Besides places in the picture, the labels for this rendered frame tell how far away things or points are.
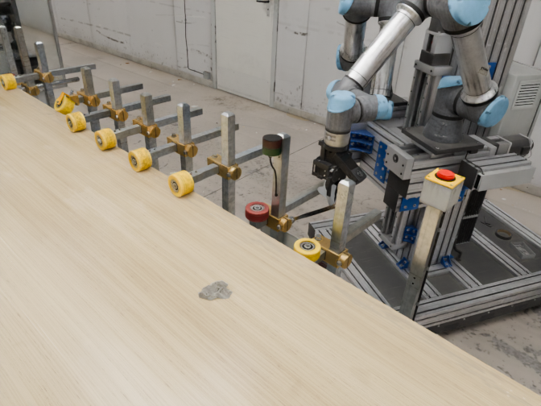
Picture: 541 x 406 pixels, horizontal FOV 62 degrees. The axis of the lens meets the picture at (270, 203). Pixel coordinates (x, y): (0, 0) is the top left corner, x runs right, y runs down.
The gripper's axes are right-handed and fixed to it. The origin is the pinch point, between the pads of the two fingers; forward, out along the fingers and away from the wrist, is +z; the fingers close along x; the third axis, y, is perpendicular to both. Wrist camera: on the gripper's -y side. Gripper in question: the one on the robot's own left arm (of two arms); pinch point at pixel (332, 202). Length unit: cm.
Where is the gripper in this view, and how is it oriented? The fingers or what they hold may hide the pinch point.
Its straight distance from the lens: 145.1
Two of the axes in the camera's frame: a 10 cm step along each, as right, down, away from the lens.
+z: -0.5, 8.5, 5.3
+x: -6.8, 3.6, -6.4
